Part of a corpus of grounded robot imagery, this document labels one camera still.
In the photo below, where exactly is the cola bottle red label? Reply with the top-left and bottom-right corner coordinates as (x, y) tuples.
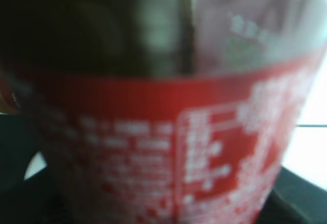
(0, 0), (327, 224)

